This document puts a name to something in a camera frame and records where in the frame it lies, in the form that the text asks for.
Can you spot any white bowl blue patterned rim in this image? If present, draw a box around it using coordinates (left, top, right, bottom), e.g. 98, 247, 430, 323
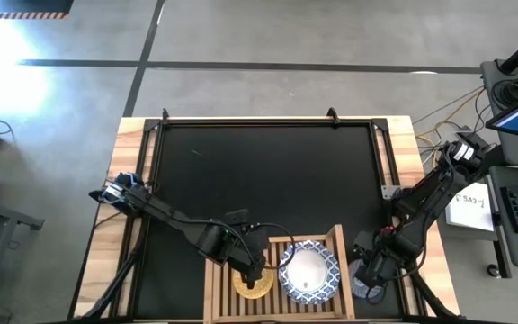
278, 239, 342, 306

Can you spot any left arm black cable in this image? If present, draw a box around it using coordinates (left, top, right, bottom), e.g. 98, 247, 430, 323
249, 221, 297, 272

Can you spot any wooden slatted shelf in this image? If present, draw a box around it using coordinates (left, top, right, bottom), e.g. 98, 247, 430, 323
203, 223, 356, 323

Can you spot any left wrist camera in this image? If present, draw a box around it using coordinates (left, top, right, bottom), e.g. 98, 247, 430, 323
225, 208, 251, 227

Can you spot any gold speckled bowl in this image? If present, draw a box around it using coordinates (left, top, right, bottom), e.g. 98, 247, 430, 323
232, 265, 275, 301

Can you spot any white paper sign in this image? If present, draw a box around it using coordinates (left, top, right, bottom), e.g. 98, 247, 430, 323
445, 181, 494, 233

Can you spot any coiled black cable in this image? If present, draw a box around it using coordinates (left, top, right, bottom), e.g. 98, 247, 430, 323
491, 78, 518, 112

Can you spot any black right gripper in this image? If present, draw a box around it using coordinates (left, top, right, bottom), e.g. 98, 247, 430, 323
353, 229, 406, 301

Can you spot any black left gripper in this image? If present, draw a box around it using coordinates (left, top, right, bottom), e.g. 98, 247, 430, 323
218, 224, 271, 291

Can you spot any black mat hazard striped edge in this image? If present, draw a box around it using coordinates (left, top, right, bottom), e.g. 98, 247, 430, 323
0, 0, 75, 20

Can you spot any black table mat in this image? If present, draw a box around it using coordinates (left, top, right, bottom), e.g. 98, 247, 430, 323
135, 121, 402, 320

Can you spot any yellow floor cable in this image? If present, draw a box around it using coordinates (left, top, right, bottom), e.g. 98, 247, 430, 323
414, 87, 487, 149

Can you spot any navy white patterned bowl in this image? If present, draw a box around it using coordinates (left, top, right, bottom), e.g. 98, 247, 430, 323
348, 258, 389, 302

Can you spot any grey metal bracket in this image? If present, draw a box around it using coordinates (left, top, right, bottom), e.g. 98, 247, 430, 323
380, 184, 403, 202

